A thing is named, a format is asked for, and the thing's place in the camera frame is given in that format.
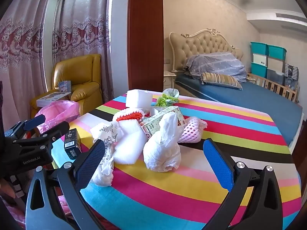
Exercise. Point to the cream nightstand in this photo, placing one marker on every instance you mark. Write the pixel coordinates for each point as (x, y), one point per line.
(169, 80)

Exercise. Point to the grey clear storage box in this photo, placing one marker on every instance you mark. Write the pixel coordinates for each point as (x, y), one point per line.
(275, 76)

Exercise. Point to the pink foam fruit net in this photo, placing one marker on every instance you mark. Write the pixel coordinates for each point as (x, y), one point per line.
(193, 130)

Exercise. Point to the flat white cardboard box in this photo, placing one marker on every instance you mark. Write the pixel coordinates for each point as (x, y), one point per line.
(54, 98)

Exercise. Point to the grey pillow under net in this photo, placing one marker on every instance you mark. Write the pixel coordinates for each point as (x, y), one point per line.
(215, 63)

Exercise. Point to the white foam block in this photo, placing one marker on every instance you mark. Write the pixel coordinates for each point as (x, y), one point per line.
(139, 98)

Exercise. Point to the white storage box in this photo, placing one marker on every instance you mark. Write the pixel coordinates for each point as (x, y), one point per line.
(260, 60)

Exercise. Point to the wooden crib rail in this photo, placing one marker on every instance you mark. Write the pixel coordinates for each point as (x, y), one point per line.
(275, 87)

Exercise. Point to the ceiling air vent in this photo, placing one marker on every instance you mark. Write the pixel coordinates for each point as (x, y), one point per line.
(290, 16)

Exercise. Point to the red white foam fruit net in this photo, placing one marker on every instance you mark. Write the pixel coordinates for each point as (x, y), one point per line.
(128, 115)

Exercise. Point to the blue white upright box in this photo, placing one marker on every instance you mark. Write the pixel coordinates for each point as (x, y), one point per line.
(65, 86)

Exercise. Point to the person's left hand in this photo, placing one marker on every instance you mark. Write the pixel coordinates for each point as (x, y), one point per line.
(7, 189)

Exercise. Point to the beige storage box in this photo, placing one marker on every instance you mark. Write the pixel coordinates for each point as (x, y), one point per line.
(275, 64)

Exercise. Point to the white knotted plastic bag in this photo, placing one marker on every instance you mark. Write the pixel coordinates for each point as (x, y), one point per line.
(163, 148)

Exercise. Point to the pink lace patterned curtain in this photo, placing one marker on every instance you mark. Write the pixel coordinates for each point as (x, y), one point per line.
(84, 21)
(21, 52)

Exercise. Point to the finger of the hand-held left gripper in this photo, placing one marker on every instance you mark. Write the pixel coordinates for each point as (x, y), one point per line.
(58, 128)
(36, 121)

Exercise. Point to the white foam sheet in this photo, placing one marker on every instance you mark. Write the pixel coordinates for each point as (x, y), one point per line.
(129, 143)

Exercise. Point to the yellow leather armchair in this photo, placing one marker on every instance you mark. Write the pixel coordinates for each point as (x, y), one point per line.
(84, 71)

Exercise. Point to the person's left forearm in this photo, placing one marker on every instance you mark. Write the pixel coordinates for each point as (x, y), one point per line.
(9, 214)

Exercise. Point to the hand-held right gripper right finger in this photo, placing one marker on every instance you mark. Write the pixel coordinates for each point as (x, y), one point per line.
(217, 163)

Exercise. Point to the beige tufted headboard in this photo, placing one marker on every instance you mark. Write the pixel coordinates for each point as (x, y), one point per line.
(203, 43)

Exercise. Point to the trash bin with pink liner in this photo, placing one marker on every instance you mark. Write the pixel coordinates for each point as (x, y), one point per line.
(57, 113)

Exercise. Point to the black patterned bag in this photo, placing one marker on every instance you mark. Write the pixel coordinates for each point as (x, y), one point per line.
(292, 71)

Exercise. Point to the brown wooden door frame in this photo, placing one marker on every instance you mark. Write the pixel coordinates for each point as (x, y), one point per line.
(145, 36)

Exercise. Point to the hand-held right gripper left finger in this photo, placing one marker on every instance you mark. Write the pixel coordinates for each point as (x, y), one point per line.
(92, 160)

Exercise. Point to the white printed plastic bag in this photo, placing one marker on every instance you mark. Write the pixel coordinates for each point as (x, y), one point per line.
(105, 131)

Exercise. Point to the clear bag of green scraps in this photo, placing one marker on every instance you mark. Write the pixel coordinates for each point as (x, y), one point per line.
(168, 98)

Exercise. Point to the small black box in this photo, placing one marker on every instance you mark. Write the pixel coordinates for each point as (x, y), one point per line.
(72, 143)

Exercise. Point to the bed with blue sheet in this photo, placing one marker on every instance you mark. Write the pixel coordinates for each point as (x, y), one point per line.
(259, 100)

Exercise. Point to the striped pillow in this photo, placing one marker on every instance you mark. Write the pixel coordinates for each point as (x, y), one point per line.
(221, 79)

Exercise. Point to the beige patterned medicine box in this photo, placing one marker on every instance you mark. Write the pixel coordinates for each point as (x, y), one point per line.
(158, 122)

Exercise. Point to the colourful striped tablecloth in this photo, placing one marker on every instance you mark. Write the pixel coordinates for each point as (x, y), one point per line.
(168, 191)

